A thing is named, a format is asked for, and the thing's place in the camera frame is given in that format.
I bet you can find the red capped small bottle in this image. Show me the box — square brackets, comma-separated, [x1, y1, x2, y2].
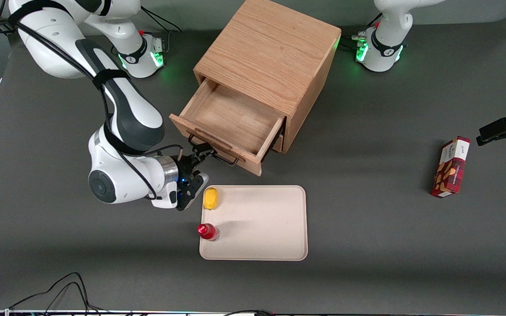
[197, 223, 220, 241]

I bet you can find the beige plastic tray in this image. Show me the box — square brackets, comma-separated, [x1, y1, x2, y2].
[199, 185, 308, 261]

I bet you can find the red plaid cookie box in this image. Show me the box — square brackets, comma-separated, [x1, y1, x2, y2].
[430, 136, 471, 198]

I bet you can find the yellow squeeze bottle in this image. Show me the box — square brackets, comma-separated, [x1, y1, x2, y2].
[203, 187, 219, 211]

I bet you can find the black arm base cable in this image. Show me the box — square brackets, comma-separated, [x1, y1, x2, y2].
[140, 7, 183, 55]

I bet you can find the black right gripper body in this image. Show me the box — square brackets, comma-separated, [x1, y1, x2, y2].
[176, 154, 202, 208]

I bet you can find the oak wooden drawer cabinet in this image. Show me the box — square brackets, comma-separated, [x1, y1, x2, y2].
[194, 0, 342, 154]

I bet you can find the black floor cable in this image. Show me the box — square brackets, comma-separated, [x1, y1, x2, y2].
[223, 309, 276, 316]
[7, 272, 106, 316]

